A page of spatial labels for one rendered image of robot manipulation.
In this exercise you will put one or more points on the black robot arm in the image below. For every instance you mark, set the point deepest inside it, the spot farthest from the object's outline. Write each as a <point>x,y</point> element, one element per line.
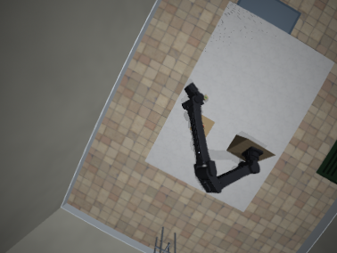
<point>208,175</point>

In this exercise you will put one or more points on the tan mat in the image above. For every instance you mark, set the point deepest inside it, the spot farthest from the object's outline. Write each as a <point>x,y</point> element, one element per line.
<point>209,124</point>

